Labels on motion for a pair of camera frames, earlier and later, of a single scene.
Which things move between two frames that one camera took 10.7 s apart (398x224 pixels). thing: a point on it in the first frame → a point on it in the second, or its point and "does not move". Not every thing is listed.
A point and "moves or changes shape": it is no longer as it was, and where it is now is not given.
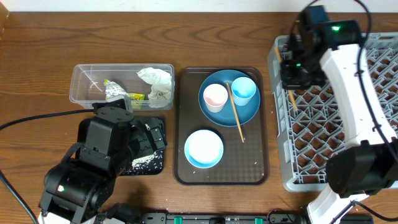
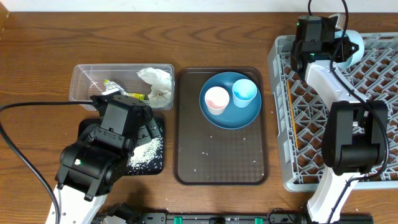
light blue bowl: [203, 149] moves or changes shape
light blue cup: [243, 89] does not move
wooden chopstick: [289, 91] → [295, 134]
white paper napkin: [160, 93] does not move
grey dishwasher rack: [310, 127] does not move
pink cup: [215, 96] does not move
